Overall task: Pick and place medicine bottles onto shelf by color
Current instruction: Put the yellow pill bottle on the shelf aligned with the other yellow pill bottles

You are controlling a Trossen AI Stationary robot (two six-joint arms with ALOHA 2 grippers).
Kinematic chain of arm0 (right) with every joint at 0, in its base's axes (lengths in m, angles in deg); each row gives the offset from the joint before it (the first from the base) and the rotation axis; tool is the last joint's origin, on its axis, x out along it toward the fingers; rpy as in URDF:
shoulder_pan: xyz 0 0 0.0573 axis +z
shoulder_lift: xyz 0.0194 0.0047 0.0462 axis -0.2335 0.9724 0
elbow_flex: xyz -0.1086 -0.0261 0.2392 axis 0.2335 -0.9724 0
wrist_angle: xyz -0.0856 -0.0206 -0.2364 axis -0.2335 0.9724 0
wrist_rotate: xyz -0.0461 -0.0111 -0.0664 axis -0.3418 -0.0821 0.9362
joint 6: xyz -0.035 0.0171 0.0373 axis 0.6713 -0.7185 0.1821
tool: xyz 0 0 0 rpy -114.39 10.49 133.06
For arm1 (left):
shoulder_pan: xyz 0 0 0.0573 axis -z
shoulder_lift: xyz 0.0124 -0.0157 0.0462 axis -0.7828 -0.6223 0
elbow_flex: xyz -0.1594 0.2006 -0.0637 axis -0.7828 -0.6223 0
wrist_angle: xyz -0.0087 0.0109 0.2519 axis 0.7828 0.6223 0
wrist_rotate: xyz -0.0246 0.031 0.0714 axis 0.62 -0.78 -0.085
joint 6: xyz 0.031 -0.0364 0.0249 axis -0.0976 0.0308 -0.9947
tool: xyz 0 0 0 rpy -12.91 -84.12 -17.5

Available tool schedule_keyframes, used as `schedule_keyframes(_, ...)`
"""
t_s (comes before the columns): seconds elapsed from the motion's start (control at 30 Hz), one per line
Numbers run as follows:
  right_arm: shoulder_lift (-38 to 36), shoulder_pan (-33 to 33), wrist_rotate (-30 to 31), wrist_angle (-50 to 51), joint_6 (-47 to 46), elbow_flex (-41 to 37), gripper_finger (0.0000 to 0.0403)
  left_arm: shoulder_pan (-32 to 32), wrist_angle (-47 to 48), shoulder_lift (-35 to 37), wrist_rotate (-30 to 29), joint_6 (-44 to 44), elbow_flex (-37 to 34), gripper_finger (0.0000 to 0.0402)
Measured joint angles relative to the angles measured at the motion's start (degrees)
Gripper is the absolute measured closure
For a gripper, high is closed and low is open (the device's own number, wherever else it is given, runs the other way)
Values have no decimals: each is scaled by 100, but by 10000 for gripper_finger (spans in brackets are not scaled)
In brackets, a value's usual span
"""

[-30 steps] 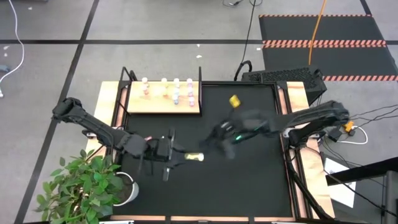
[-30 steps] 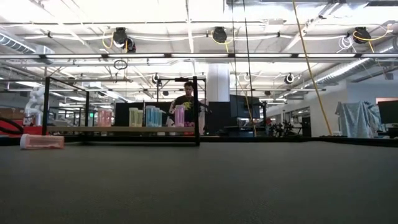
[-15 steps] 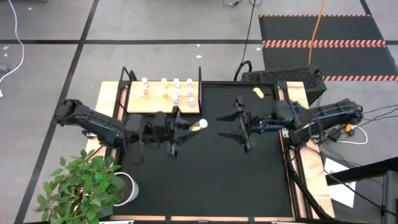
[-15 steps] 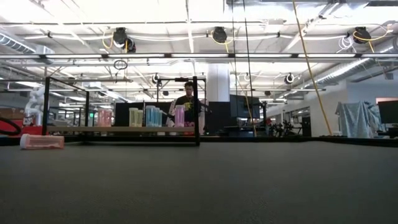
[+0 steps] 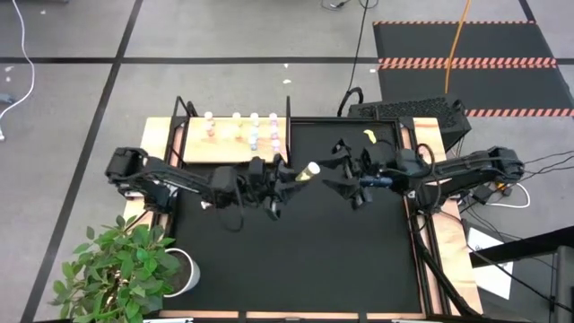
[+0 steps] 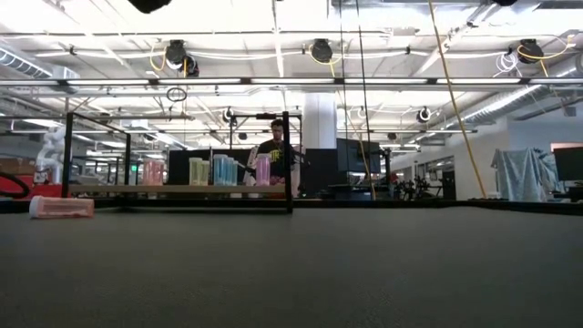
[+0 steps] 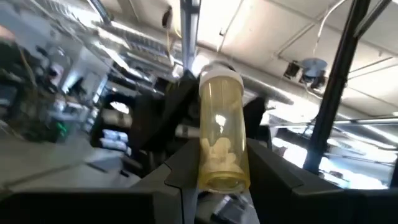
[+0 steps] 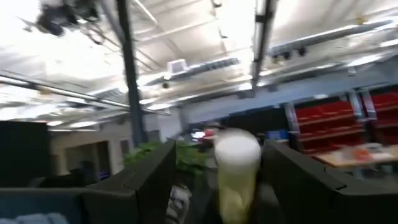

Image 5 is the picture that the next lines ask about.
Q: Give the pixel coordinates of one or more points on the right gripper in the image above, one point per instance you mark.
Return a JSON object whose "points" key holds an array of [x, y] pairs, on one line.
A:
{"points": [[376, 166]]}

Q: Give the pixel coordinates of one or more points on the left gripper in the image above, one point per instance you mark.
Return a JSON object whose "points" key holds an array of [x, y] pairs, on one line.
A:
{"points": [[262, 186]]}

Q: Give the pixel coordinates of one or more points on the salmon pill bottle white cap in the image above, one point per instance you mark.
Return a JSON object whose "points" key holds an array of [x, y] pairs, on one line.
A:
{"points": [[208, 116], [205, 205], [210, 131]]}

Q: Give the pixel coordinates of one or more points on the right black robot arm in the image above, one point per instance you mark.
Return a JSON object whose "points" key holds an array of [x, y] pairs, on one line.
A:
{"points": [[462, 168]]}

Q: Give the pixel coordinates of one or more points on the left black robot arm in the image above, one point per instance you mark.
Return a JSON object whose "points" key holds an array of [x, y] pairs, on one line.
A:
{"points": [[179, 179]]}

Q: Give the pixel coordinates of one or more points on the yellow tape tag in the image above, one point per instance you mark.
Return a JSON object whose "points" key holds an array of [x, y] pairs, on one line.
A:
{"points": [[370, 136]]}

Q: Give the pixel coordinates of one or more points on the black conduit loop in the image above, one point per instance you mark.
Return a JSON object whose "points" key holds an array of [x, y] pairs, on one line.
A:
{"points": [[342, 104]]}

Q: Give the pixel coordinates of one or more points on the black table mat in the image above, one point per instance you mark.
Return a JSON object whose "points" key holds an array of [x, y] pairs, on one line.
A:
{"points": [[269, 260]]}

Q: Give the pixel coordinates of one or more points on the black perforated computer case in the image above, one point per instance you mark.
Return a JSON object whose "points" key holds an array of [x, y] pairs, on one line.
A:
{"points": [[417, 110]]}

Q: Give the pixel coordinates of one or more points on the white plant pot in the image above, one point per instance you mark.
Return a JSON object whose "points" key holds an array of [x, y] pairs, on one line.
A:
{"points": [[196, 269]]}

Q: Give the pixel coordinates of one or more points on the black power adapter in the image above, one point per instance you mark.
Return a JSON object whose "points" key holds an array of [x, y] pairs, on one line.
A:
{"points": [[483, 194]]}

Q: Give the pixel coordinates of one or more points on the white paper sheet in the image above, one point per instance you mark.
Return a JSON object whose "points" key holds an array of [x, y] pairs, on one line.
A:
{"points": [[493, 278]]}

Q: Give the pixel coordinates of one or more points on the black orange-striped floor mat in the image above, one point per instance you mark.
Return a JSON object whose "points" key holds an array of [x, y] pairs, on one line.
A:
{"points": [[471, 40]]}

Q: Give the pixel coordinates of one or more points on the green leafy plant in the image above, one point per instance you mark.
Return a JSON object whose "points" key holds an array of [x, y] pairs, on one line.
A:
{"points": [[121, 269]]}

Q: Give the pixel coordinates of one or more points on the black desk edge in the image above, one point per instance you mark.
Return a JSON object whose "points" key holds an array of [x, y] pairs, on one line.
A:
{"points": [[529, 247]]}

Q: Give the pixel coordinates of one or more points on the wooden shelf black frame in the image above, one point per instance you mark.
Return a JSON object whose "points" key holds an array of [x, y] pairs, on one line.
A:
{"points": [[199, 143]]}

